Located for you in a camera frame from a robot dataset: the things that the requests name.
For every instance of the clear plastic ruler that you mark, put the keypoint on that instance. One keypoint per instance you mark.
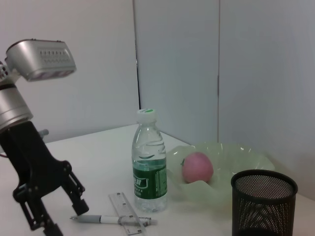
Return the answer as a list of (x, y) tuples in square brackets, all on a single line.
[(123, 206)]

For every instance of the green glass fruit plate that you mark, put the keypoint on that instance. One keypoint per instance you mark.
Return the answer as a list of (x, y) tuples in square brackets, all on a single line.
[(221, 157)]

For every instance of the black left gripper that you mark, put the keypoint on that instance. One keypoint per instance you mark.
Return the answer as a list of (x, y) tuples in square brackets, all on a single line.
[(32, 162)]

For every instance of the black mesh pen holder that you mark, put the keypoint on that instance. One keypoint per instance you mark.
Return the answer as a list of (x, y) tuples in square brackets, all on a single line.
[(263, 204)]

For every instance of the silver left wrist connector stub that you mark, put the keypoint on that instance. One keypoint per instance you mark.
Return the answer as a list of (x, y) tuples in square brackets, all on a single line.
[(44, 133)]

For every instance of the pink peach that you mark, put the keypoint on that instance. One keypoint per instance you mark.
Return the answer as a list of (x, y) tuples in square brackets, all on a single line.
[(198, 168)]

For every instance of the grey white ballpoint pen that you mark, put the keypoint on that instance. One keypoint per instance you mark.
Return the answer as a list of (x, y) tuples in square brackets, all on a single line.
[(98, 218)]

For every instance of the clear water bottle green label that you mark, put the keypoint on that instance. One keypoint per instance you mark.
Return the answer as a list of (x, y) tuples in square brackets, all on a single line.
[(150, 179)]

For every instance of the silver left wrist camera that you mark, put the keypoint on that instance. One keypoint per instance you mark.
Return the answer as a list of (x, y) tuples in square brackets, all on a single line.
[(41, 61)]

